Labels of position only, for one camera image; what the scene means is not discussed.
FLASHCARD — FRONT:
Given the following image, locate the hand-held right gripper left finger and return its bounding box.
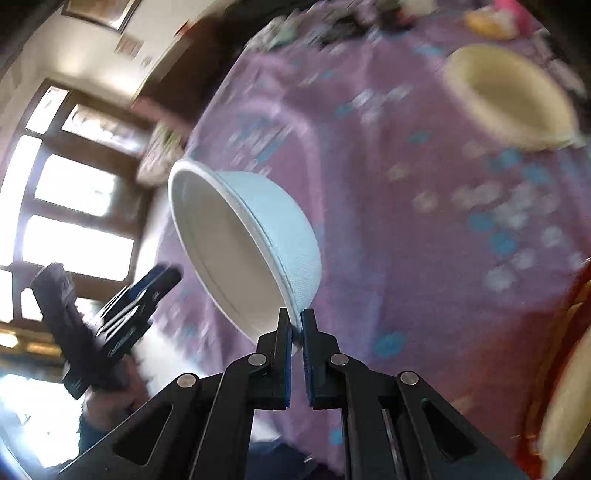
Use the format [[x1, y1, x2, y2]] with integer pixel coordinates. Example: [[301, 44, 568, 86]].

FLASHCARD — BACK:
[[58, 307, 293, 480]]

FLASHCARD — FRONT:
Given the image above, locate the cream plastic bowl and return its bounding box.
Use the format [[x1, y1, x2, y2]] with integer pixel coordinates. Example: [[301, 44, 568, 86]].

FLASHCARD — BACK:
[[444, 45, 580, 153], [540, 337, 591, 480]]

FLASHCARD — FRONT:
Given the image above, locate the framed painting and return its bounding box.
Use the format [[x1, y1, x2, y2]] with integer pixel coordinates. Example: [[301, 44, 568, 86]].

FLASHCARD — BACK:
[[62, 0, 141, 32]]

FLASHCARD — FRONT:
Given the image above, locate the bagged yellow food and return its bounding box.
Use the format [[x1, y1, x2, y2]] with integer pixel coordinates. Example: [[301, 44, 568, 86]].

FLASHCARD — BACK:
[[464, 8, 520, 40]]

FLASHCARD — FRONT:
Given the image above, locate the person's left hand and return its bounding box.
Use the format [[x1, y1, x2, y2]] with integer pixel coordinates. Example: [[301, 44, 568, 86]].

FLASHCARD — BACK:
[[83, 353, 151, 432]]

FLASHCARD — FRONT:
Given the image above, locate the wooden glass door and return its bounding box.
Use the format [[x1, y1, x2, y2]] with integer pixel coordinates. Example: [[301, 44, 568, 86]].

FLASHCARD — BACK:
[[0, 78, 153, 356]]

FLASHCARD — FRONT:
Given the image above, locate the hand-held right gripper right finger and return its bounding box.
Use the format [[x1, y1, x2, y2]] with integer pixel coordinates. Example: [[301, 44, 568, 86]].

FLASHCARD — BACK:
[[301, 309, 532, 480]]

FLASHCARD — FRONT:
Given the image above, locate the purple floral tablecloth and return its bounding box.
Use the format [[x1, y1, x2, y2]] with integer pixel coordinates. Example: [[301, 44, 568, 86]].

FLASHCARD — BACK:
[[139, 0, 591, 476]]

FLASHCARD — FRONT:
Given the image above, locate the large red glass plate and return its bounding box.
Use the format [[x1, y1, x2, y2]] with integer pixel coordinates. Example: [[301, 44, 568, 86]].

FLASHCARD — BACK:
[[519, 261, 591, 480]]

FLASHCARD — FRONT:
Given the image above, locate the person's left forearm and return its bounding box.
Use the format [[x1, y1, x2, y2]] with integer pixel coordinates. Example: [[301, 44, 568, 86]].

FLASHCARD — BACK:
[[76, 411, 125, 467]]

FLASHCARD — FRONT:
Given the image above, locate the white foam bowl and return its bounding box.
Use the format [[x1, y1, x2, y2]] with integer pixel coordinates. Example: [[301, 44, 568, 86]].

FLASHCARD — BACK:
[[168, 159, 322, 340]]

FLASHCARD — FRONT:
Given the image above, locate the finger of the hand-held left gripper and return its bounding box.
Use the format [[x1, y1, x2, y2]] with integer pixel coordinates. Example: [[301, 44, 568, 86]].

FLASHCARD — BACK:
[[95, 264, 169, 326], [99, 268, 184, 344]]

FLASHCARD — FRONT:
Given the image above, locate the brown armchair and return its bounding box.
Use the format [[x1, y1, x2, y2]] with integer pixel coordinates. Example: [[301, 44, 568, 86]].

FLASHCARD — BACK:
[[131, 9, 259, 134]]

